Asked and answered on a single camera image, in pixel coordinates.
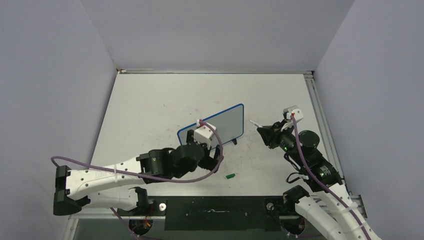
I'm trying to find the aluminium frame rail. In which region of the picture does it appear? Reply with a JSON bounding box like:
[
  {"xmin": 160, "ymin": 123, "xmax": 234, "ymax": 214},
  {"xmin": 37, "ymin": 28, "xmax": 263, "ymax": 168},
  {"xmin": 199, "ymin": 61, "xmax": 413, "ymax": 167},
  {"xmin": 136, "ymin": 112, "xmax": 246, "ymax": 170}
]
[
  {"xmin": 304, "ymin": 71, "xmax": 346, "ymax": 184},
  {"xmin": 117, "ymin": 69, "xmax": 313, "ymax": 75}
]

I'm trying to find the green marker cap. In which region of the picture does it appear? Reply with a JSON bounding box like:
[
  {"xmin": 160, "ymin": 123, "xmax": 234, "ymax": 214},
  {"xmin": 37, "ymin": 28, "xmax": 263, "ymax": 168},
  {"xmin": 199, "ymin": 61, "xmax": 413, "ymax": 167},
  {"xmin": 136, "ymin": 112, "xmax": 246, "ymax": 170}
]
[{"xmin": 225, "ymin": 173, "xmax": 236, "ymax": 179}]

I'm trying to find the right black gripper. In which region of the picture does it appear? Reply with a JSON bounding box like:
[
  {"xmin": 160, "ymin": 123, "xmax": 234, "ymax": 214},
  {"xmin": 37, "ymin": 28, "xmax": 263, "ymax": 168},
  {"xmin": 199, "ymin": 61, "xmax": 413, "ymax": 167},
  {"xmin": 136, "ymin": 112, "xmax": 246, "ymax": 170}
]
[{"xmin": 257, "ymin": 118, "xmax": 305, "ymax": 166}]

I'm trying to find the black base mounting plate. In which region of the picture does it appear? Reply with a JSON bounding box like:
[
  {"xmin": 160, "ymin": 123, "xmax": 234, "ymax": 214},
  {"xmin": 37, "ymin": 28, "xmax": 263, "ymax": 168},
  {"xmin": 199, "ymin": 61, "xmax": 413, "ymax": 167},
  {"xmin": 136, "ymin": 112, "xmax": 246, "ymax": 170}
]
[{"xmin": 117, "ymin": 195, "xmax": 306, "ymax": 232}]

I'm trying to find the green capped marker pen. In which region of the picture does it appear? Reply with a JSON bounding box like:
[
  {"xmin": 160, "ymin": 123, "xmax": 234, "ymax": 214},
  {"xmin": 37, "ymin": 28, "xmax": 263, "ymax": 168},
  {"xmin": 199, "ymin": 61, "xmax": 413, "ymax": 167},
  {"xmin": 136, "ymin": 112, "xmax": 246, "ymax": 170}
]
[{"xmin": 250, "ymin": 120, "xmax": 263, "ymax": 128}]

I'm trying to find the aluminium frame rail back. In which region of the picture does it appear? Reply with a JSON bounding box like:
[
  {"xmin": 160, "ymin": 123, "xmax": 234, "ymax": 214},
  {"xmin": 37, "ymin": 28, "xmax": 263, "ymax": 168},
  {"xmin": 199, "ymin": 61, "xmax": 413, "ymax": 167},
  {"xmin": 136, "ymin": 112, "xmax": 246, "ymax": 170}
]
[{"xmin": 117, "ymin": 69, "xmax": 313, "ymax": 75}]

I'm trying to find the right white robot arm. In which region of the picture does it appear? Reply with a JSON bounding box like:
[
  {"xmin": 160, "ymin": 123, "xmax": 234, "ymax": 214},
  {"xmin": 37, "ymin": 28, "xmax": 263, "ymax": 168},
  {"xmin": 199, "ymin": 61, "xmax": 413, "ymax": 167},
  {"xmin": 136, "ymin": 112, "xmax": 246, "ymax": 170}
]
[{"xmin": 256, "ymin": 120, "xmax": 379, "ymax": 240}]

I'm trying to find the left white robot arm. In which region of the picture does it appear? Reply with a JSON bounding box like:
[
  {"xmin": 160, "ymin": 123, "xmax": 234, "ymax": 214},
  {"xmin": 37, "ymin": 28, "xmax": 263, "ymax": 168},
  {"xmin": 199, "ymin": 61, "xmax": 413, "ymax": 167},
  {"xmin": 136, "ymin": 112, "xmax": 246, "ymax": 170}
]
[{"xmin": 51, "ymin": 126, "xmax": 223, "ymax": 216}]

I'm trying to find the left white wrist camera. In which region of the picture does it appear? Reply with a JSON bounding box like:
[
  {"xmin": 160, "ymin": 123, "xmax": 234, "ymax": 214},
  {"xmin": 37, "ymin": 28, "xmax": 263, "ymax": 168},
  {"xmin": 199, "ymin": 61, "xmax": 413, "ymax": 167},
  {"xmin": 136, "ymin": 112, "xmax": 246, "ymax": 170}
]
[{"xmin": 193, "ymin": 119, "xmax": 217, "ymax": 149}]

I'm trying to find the aluminium frame rail right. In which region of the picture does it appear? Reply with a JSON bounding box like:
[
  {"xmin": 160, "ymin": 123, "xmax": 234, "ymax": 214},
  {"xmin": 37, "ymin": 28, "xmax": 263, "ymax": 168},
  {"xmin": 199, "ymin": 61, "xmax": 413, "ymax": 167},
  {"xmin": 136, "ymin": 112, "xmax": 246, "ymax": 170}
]
[{"xmin": 304, "ymin": 71, "xmax": 346, "ymax": 184}]

